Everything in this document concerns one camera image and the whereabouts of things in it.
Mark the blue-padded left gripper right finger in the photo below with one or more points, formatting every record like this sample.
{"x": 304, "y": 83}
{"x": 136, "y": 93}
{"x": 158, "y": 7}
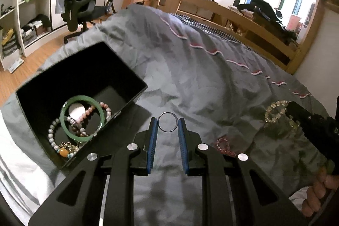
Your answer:
{"x": 182, "y": 131}

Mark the black jewelry box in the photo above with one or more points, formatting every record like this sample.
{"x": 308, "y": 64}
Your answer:
{"x": 97, "y": 72}

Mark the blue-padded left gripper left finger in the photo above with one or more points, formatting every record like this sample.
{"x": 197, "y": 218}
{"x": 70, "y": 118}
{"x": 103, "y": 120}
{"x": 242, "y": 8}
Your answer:
{"x": 152, "y": 138}

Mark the amber bead pendant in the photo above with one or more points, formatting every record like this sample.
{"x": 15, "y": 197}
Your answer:
{"x": 63, "y": 152}

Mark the right hand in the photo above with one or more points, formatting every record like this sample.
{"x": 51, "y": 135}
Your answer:
{"x": 316, "y": 192}

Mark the white shelf unit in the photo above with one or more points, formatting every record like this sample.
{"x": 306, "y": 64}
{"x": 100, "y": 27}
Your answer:
{"x": 23, "y": 24}

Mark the white round disc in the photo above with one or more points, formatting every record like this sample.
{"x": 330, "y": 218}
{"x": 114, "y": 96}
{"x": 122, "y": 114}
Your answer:
{"x": 76, "y": 110}

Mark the white striped bedsheet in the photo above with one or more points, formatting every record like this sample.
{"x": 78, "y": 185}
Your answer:
{"x": 28, "y": 176}

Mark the green jade bangle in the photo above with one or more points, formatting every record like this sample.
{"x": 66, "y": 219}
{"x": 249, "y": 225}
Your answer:
{"x": 75, "y": 99}

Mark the thin silver ring bangle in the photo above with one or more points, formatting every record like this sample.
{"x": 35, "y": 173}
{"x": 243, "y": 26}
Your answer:
{"x": 167, "y": 122}

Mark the grey duvet cover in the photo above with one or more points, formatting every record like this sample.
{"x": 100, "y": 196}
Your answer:
{"x": 220, "y": 87}

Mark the black bag on desk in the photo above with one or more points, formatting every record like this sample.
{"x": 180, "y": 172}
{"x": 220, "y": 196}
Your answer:
{"x": 265, "y": 11}

